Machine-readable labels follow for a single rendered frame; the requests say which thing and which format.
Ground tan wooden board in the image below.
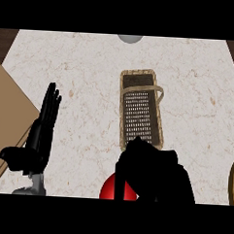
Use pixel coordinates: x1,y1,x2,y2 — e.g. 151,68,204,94
0,58,44,195

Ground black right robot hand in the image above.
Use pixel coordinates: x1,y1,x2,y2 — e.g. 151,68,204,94
113,135,200,205

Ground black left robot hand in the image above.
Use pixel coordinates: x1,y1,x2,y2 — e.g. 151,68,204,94
0,79,63,178

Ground grey round object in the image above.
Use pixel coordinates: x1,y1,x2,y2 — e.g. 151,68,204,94
116,33,145,46

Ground rectangular wicker basket with handle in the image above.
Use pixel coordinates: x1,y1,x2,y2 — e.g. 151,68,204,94
116,67,168,155

